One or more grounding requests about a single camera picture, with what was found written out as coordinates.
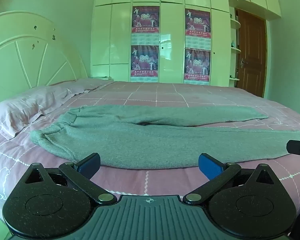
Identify cream corner shelf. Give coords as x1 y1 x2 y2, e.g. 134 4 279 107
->
228 0 242 81

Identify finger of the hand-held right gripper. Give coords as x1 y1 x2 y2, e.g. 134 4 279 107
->
286 140 300 165

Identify cream glossy wardrobe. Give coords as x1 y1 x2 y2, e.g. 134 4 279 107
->
90 0 282 87

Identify bed with pink checked sheet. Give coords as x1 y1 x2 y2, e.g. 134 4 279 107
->
0 78 300 215

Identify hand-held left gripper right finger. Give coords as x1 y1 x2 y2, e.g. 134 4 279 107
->
183 152 280 205

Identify grey pants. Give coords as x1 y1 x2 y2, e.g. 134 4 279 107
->
30 104 300 168

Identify cream wooden headboard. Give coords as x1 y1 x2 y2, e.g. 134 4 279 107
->
0 10 88 89

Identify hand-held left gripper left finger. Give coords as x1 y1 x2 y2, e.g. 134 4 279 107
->
24 152 118 205

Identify pink pillow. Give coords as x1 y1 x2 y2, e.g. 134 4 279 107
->
56 77 114 96
0 85 74 140

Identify brown wooden door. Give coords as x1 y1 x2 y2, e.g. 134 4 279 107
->
235 8 268 98

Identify purple calendar wall poster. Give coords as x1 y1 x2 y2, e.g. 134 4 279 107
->
185 8 211 39
131 5 160 34
184 49 211 81
130 45 159 77

